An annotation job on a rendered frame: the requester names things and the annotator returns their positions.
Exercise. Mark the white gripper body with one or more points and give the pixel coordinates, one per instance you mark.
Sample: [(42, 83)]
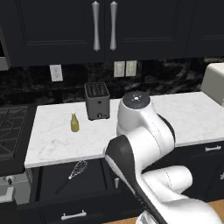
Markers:
[(117, 183)]

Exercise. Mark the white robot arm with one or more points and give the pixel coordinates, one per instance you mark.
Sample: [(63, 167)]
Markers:
[(151, 137)]

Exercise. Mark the dark open drawer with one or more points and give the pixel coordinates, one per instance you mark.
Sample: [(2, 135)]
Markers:
[(81, 201)]

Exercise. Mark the dark closed drawer front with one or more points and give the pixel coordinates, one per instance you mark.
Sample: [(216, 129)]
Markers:
[(201, 157)]

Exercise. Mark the yellow-green bottle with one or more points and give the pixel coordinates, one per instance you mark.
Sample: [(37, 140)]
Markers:
[(75, 124)]

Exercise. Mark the grey toaster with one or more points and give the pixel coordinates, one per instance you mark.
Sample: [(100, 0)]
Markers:
[(97, 105)]

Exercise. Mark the grey oven front with knob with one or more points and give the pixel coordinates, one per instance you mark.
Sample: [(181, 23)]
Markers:
[(17, 186)]

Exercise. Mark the black gas hob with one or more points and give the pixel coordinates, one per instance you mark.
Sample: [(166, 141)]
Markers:
[(13, 131)]

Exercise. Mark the white boxy appliance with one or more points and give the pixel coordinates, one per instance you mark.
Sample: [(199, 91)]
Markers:
[(214, 81)]

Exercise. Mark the dark cupboard door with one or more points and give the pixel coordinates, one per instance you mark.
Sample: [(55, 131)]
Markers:
[(55, 29), (205, 27), (145, 29)]

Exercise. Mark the grey extractor hood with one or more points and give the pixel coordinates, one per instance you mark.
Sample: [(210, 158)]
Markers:
[(3, 55)]

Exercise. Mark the white wall socket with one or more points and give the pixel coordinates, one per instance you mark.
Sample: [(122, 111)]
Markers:
[(119, 68), (131, 68), (56, 73)]

